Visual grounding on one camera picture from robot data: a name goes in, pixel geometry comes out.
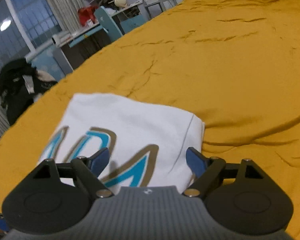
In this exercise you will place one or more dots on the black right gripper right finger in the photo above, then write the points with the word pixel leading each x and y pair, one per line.
pixel 209 172

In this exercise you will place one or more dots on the grey metal rack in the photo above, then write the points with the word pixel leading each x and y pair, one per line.
pixel 160 3

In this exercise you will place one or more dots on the beige curtain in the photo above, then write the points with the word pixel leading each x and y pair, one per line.
pixel 67 13

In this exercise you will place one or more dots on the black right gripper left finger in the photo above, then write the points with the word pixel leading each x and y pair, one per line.
pixel 84 172

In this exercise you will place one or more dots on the mustard yellow bed quilt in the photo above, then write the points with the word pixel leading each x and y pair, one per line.
pixel 233 63

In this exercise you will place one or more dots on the white t-shirt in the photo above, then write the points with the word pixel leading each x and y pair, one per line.
pixel 147 142

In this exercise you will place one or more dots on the pile of dark clothes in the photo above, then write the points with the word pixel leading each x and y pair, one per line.
pixel 21 85

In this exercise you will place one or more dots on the window with blue panes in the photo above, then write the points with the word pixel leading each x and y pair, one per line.
pixel 25 25

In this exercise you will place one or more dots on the cream round ball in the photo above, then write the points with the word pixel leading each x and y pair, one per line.
pixel 120 3

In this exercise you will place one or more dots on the small white camera device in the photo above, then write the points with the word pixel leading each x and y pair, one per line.
pixel 56 40

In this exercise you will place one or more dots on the red bag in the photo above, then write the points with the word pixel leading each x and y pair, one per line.
pixel 87 13

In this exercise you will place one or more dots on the white blue desk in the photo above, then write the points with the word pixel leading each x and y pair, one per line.
pixel 71 53

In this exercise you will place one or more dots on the teal desk chair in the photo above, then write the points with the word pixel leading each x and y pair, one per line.
pixel 108 24

